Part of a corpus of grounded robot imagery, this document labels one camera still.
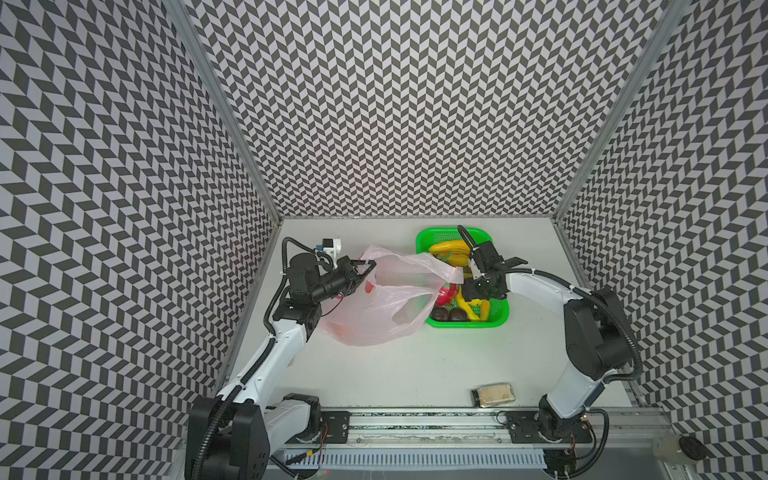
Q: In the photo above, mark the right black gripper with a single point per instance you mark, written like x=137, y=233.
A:
x=480, y=271

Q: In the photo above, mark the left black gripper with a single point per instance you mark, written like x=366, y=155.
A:
x=353, y=277

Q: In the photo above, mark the pink printed plastic bag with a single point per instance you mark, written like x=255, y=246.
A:
x=394, y=301

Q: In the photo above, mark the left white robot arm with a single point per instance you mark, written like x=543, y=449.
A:
x=235, y=433

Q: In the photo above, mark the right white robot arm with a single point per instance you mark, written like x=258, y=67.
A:
x=600, y=344

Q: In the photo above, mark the yellow fake banana bunch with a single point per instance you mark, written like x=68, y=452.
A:
x=453, y=252

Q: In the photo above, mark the green plastic basket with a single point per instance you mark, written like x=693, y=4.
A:
x=499, y=312

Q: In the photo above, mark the tan sponge in wrapper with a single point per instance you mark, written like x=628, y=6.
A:
x=493, y=395

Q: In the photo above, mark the black round knob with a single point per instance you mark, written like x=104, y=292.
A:
x=692, y=448

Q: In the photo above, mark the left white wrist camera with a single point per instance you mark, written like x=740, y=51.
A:
x=331, y=247

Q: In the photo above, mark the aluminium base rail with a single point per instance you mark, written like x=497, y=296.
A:
x=457, y=439

